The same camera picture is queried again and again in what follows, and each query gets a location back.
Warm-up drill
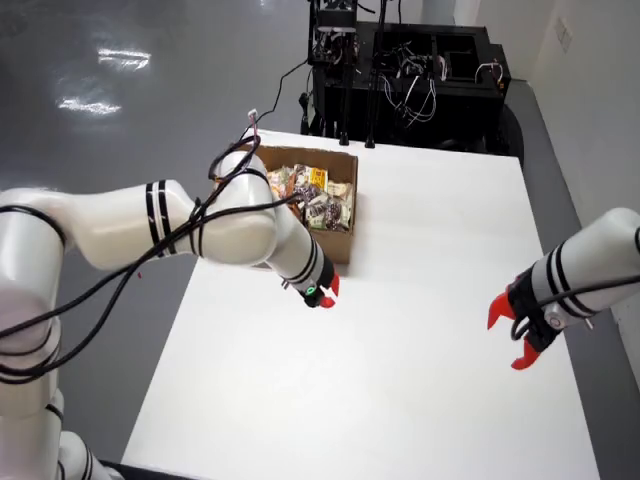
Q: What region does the black equipment cart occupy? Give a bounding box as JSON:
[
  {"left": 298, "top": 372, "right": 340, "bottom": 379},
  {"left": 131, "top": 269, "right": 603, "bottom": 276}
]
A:
[{"left": 299, "top": 19, "right": 525, "bottom": 156}]

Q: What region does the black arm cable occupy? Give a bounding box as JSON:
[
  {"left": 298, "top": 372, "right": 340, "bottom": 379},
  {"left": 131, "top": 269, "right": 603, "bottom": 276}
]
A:
[
  {"left": 509, "top": 272, "right": 640, "bottom": 342},
  {"left": 0, "top": 109, "right": 306, "bottom": 386}
]

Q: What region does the brown cardboard box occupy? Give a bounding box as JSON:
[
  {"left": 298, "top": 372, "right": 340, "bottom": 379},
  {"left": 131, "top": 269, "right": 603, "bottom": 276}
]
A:
[{"left": 248, "top": 144, "right": 360, "bottom": 265}]

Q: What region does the white looped cable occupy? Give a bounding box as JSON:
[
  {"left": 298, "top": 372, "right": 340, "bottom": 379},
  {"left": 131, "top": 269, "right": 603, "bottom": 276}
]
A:
[{"left": 476, "top": 59, "right": 503, "bottom": 85}]

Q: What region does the white cable bundle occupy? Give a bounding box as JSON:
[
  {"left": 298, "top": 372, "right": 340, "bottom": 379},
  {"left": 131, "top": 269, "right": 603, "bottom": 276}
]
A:
[{"left": 382, "top": 44, "right": 439, "bottom": 125}]

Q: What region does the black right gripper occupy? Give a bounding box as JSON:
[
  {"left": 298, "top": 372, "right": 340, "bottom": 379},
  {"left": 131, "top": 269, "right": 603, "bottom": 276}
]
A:
[{"left": 487, "top": 272, "right": 564, "bottom": 372}]

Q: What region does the black floor cable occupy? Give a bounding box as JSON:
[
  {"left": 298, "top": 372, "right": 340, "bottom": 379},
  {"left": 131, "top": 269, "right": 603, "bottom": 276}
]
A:
[{"left": 249, "top": 58, "right": 314, "bottom": 131}]

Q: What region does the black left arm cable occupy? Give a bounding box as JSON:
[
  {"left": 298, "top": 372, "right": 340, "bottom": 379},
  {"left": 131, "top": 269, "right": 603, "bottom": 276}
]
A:
[{"left": 0, "top": 109, "right": 306, "bottom": 386}]

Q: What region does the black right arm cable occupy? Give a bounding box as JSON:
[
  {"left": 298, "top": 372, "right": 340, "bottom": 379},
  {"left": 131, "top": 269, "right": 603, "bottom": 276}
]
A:
[{"left": 509, "top": 272, "right": 640, "bottom": 342}]

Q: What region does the black electronics frame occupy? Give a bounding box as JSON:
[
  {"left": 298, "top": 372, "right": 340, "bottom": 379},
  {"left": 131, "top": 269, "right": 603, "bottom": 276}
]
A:
[{"left": 308, "top": 0, "right": 362, "bottom": 66}]

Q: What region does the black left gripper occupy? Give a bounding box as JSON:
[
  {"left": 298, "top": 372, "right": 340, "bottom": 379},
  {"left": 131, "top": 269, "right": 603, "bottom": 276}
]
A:
[{"left": 299, "top": 259, "right": 343, "bottom": 310}]

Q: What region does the black stand pole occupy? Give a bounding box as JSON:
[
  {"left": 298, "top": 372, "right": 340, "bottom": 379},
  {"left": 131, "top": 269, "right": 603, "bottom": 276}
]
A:
[
  {"left": 364, "top": 0, "right": 390, "bottom": 150},
  {"left": 337, "top": 59, "right": 352, "bottom": 147}
]

